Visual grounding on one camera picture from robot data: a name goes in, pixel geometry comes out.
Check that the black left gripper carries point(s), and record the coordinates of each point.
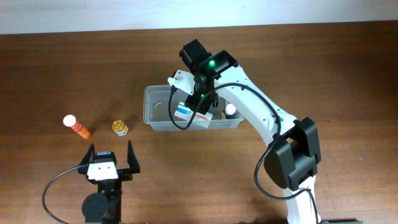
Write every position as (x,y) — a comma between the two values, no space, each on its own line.
(125,173)

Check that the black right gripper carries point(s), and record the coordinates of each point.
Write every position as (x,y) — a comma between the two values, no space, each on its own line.
(201,104)

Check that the clear plastic container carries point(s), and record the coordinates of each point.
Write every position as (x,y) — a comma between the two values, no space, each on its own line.
(156,105)

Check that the small gold lid balm jar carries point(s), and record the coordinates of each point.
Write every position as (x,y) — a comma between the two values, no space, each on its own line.
(120,128)

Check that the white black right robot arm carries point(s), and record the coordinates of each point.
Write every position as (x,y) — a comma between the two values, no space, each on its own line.
(287,169)

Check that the white blue medicine box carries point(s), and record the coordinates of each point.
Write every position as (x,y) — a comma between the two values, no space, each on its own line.
(185,113)

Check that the orange tablet tube white cap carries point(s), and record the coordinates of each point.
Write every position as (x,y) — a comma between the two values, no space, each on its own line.
(71,122)

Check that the dark bottle white cap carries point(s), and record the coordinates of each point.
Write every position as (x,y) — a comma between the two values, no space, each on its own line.
(228,112)

